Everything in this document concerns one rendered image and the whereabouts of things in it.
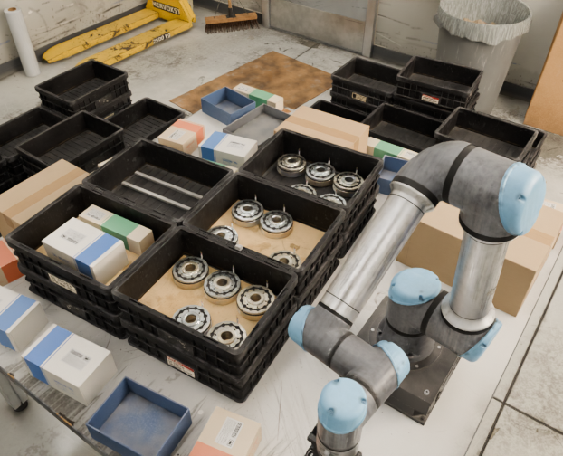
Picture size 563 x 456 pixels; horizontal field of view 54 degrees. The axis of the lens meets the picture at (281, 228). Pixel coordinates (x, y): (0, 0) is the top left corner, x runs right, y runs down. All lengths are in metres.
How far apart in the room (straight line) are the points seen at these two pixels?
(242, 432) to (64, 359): 0.51
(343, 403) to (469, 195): 0.42
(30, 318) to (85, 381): 0.30
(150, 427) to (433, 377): 0.72
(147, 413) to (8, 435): 1.03
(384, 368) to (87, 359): 0.85
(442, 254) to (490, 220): 0.74
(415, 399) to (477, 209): 0.60
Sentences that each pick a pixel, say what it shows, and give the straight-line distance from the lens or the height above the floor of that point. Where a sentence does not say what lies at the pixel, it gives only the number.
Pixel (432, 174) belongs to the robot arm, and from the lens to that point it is 1.04.
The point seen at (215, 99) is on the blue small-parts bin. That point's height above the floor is 0.73.
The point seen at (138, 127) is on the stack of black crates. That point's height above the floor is 0.38.
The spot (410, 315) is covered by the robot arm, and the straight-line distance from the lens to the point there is 1.35.
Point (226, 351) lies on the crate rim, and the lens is 1.33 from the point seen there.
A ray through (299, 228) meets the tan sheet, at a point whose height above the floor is 0.83.
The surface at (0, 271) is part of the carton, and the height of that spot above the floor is 0.76.
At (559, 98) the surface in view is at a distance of 4.08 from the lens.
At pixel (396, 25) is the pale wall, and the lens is 4.59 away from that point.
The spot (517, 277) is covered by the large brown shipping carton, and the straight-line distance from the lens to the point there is 1.71.
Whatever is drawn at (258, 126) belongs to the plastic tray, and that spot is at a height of 0.70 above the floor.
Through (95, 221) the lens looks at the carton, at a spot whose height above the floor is 0.89.
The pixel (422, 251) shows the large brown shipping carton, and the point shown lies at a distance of 1.79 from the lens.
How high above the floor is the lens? 2.01
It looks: 43 degrees down
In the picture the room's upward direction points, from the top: straight up
